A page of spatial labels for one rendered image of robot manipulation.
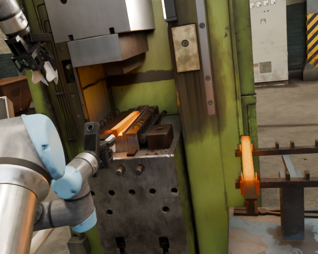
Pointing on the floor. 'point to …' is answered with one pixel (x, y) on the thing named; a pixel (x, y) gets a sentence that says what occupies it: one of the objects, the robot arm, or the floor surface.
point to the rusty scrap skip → (12, 92)
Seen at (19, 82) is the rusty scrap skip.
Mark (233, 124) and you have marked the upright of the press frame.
